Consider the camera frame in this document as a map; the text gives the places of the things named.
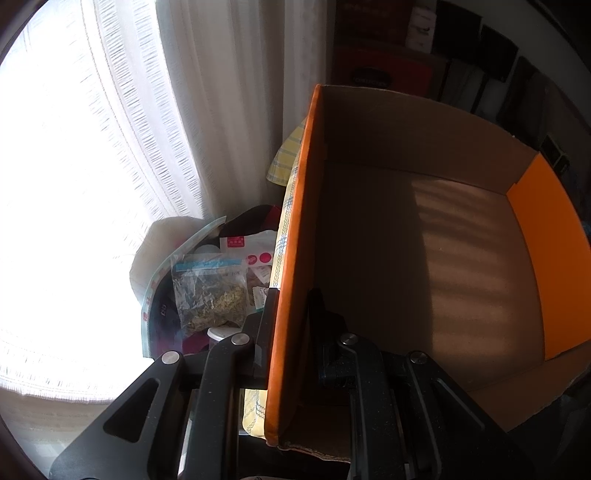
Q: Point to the white sheer curtain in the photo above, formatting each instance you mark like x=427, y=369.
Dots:
x=115, y=115

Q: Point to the herb zip bag by window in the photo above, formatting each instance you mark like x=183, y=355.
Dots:
x=210, y=290

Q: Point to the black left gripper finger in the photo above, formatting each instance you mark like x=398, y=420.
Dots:
x=260, y=328

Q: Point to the white pink snack packet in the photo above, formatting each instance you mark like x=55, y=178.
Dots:
x=256, y=252

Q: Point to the yellow plaid bed cover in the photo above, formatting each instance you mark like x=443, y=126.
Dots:
x=282, y=172

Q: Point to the clear round plastic jar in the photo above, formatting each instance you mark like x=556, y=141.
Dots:
x=220, y=334

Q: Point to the orange cardboard box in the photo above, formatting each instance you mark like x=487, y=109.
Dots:
x=417, y=226

